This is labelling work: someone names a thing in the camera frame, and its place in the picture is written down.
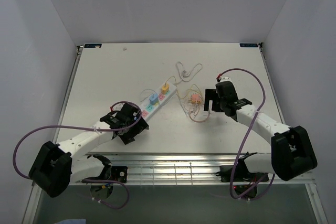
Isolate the white colourful power strip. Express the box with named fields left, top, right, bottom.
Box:
left=140, top=81, right=177, bottom=122

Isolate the pink charger plug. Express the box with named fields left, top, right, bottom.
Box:
left=190, top=93, right=202, bottom=104

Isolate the blue charger plug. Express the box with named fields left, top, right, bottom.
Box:
left=149, top=93, right=159, bottom=105

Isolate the pink charger cable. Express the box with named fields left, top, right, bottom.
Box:
left=183, top=95, right=213, bottom=123

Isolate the yellow charger plug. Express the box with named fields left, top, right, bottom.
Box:
left=161, top=83, right=170, bottom=94

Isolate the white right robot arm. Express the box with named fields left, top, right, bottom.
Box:
left=204, top=81, right=318, bottom=181

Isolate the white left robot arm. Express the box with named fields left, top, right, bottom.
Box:
left=28, top=103, right=149, bottom=198

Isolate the blue label right corner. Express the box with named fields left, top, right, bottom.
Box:
left=239, top=43, right=258, bottom=48

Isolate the blue label corner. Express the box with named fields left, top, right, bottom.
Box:
left=84, top=44, right=102, bottom=48
left=239, top=43, right=258, bottom=48

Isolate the blue label left corner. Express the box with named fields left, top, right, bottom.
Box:
left=84, top=44, right=102, bottom=48

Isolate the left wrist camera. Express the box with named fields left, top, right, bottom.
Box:
left=110, top=102, right=124, bottom=112

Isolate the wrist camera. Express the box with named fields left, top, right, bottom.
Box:
left=216, top=73, right=232, bottom=83
left=110, top=102, right=124, bottom=112

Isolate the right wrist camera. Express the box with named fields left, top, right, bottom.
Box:
left=216, top=73, right=232, bottom=83

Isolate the white power strip cord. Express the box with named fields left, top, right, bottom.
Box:
left=174, top=61, right=204, bottom=86

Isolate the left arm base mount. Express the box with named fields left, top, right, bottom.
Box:
left=106, top=166, right=128, bottom=183

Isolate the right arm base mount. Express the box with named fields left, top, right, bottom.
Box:
left=215, top=153, right=265, bottom=184

